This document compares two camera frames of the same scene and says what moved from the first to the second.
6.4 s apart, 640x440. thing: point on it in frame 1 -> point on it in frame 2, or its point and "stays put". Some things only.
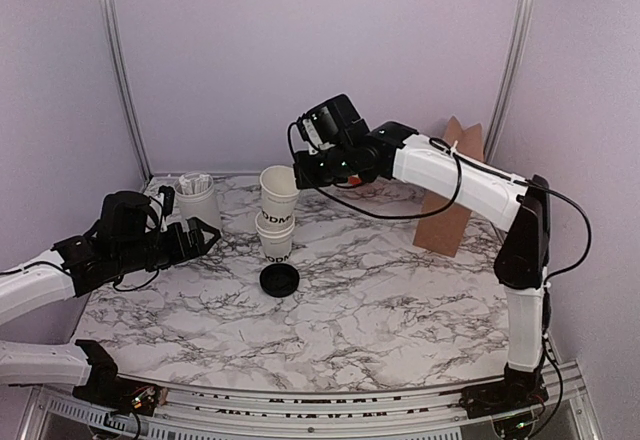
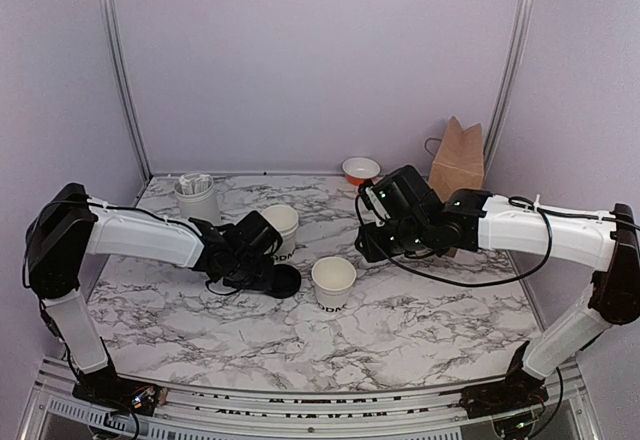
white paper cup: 280,193 -> 333,278
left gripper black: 183,249 -> 259,285
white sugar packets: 194,185 stays put
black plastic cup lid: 279,280 stays put
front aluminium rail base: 188,413 stays put
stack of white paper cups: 275,228 stays put
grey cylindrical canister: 196,198 stays put
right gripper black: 305,179 -> 370,255
